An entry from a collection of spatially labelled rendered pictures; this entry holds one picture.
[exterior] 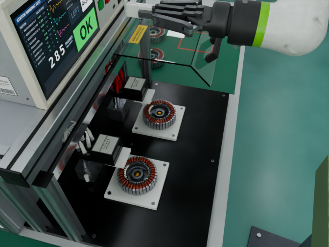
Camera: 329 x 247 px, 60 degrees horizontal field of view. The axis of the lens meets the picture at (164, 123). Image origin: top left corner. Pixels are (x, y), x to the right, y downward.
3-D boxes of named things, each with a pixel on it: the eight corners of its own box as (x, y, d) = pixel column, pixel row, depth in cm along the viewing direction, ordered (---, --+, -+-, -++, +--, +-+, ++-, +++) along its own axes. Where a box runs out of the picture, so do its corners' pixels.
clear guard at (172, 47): (221, 37, 90) (224, 20, 85) (210, 87, 74) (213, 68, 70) (123, 24, 95) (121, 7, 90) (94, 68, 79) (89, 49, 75)
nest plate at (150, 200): (169, 164, 86) (169, 162, 85) (156, 210, 77) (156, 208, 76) (122, 154, 89) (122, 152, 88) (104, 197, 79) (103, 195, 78)
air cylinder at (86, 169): (104, 161, 87) (101, 151, 83) (94, 183, 82) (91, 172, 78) (89, 158, 88) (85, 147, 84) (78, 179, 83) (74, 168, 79)
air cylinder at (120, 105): (129, 107, 103) (129, 95, 98) (123, 121, 98) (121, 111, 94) (116, 104, 103) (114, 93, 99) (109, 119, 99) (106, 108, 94)
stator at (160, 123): (178, 109, 100) (179, 101, 97) (171, 133, 93) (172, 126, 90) (148, 104, 102) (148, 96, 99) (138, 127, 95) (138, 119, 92)
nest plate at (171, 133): (185, 109, 102) (185, 106, 101) (176, 141, 92) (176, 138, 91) (145, 101, 104) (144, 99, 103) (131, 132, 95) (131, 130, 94)
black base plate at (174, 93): (228, 97, 109) (229, 92, 107) (201, 276, 68) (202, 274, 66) (112, 77, 117) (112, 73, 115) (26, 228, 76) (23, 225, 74)
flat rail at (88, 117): (145, 24, 94) (145, 15, 91) (51, 190, 54) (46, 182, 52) (142, 23, 94) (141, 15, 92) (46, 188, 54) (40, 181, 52)
